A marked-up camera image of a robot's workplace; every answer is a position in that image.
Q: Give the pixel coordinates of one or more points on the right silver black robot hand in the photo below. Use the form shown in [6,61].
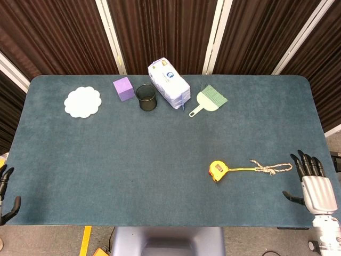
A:
[319,193]

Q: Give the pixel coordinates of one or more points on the green bristle hand brush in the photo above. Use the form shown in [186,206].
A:
[209,101]

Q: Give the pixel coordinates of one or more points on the brown pleated screen panel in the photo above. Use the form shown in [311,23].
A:
[253,34]
[53,34]
[327,66]
[162,26]
[8,114]

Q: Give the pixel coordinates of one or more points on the white screen frame post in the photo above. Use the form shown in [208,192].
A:
[334,130]
[13,70]
[215,40]
[112,40]
[301,40]

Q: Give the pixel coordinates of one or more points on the teal felt table mat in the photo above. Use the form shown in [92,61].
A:
[170,138]

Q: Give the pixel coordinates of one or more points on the yellow tape measure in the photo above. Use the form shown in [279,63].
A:
[218,170]

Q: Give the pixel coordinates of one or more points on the black device beside table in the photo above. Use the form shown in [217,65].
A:
[337,161]

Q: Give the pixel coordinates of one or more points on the black mesh pen cup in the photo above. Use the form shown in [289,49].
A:
[147,102]

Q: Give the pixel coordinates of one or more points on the yellow floor tape strip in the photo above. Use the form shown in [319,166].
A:
[85,240]
[1,161]

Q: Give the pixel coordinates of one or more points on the purple foam cube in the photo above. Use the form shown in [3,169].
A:
[123,89]

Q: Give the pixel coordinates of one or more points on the white purple tissue pack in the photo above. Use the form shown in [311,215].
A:
[169,82]

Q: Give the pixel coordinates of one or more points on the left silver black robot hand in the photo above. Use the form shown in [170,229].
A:
[4,184]

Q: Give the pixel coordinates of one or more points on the white scalloped round coaster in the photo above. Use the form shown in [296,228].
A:
[83,102]

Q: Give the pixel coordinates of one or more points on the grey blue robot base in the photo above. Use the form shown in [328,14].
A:
[128,240]

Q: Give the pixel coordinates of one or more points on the black table control panel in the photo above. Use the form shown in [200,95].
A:
[293,228]

